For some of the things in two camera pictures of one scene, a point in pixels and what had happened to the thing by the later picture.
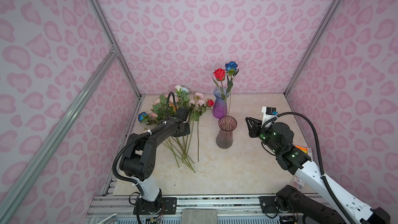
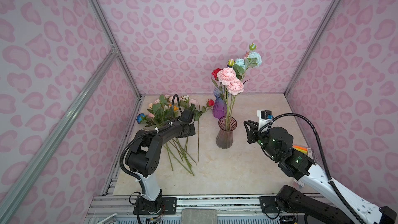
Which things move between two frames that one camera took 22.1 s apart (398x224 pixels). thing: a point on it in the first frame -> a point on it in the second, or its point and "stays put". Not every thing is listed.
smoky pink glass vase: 227,124 stays put
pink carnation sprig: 162,100 -> 230,86
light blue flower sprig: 184,94 -> 251,59
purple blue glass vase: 219,107 stays put
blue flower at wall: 140,116 stays put
